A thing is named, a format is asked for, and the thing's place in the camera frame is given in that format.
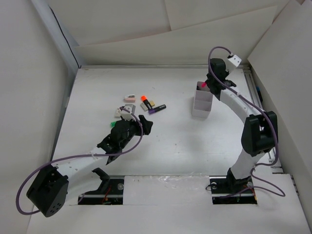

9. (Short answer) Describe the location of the purple highlighter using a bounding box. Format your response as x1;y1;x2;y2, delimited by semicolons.
148;104;166;115

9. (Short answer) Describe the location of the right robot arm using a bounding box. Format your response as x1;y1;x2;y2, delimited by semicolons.
205;58;278;194

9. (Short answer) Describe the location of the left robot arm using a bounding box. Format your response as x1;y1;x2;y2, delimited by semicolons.
26;115;153;217

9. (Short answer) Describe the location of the white divided paper container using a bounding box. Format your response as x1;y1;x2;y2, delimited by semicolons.
192;81;214;119

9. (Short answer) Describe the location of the orange highlighter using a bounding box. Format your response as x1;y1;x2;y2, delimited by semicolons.
141;96;152;110

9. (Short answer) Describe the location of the white small eraser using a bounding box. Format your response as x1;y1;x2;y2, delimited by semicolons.
114;109;121;118

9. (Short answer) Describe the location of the pink white eraser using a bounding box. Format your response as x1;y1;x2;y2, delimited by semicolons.
124;95;136;103

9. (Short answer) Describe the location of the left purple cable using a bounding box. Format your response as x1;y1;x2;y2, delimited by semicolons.
15;109;144;215

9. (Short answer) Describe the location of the purple cable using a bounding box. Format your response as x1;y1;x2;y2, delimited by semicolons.
208;46;286;198
15;109;144;215

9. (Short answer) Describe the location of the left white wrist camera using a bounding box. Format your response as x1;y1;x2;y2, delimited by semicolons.
120;106;135;121

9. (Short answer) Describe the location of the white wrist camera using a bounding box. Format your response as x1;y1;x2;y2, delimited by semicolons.
227;54;242;68
120;106;135;121

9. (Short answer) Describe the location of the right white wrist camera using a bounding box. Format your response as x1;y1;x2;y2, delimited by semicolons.
227;54;242;68

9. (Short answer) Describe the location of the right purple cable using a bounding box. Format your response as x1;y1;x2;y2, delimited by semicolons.
208;46;286;198

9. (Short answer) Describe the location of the blue object on rail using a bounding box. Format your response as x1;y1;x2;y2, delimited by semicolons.
256;86;263;103

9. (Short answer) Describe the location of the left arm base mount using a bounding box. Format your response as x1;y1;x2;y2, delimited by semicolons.
78;168;125;205

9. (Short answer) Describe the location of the aluminium frame rail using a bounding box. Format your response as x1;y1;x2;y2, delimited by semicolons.
243;67;284;174

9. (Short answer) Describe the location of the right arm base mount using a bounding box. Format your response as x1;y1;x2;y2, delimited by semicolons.
205;169;257;205

